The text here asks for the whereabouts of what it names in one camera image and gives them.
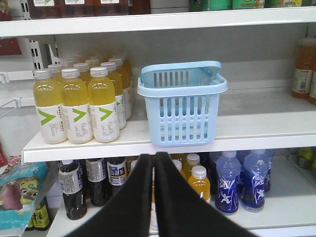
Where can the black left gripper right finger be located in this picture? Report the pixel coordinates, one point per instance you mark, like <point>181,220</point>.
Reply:
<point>180,210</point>

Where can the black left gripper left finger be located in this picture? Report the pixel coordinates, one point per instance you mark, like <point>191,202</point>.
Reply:
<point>128,212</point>

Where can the light blue plastic basket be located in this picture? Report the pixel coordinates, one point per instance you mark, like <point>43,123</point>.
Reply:
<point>182,101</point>

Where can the orange vitamin drink bottle front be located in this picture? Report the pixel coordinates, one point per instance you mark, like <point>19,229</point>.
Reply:
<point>200,183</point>

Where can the dark tea bottle right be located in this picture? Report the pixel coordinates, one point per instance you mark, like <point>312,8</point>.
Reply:
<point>117,172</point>

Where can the dark tea bottle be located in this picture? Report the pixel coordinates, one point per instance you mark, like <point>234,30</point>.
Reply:
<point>97,176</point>
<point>117,172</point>
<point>71,184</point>

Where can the dark tea bottle middle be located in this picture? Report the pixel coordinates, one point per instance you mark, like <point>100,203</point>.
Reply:
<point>97,176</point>

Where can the blue sports drink bottle left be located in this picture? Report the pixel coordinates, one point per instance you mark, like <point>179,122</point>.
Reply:
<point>228,171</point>

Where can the blue sports drink bottle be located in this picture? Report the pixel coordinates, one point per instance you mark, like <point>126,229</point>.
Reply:
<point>228,171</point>
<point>255,167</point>

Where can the dark tea bottle left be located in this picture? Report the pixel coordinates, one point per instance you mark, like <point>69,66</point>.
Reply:
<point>71,184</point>

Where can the blue sports drink bottle right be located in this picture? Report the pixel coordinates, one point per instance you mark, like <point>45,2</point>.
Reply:
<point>255,167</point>

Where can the yellow-green drink bottle front right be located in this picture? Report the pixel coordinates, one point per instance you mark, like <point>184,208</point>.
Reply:
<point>103,106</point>

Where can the yellow-green drink bottle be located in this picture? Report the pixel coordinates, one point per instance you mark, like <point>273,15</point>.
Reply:
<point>103,106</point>
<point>75,106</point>
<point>48,104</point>

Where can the teal snack bag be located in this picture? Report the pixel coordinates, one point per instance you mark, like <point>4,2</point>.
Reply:
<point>20,185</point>

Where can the yellow-green drink bottle front middle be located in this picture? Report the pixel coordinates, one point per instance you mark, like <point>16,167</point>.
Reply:
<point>75,106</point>

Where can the yellow-green drink bottle front left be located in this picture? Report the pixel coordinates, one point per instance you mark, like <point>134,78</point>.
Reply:
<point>48,104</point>

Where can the white metal shelving unit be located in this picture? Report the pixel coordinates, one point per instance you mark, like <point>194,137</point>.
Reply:
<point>257,49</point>

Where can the orange C100 bottle right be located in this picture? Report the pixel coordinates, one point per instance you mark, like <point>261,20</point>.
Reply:
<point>303,71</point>

